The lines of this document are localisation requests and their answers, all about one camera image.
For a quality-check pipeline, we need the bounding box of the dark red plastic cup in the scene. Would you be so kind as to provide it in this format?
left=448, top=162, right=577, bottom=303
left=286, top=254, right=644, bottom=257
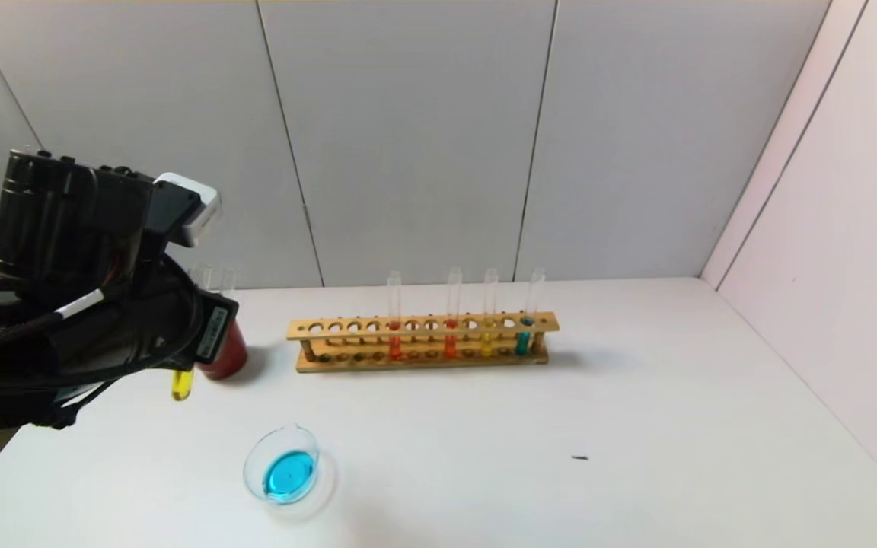
left=196, top=320, right=250, bottom=381

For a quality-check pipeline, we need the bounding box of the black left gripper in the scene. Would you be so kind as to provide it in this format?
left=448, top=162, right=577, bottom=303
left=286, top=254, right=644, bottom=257
left=106, top=256, right=240, bottom=374

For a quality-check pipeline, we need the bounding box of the test tube with orange liquid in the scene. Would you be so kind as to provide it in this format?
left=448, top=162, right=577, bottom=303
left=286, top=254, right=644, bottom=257
left=387, top=271, right=403, bottom=362
left=443, top=266, right=463, bottom=360

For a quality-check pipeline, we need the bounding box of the test tube with yellow liquid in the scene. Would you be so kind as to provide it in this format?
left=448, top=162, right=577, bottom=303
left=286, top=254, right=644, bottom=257
left=171, top=266, right=212, bottom=402
left=480, top=268, right=499, bottom=358

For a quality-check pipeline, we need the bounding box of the clear glass beaker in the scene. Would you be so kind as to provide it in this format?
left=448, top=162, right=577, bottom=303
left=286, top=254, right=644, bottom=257
left=244, top=423, right=340, bottom=522

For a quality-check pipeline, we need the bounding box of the wooden test tube rack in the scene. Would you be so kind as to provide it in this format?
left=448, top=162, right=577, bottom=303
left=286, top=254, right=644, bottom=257
left=288, top=311, right=560, bottom=374

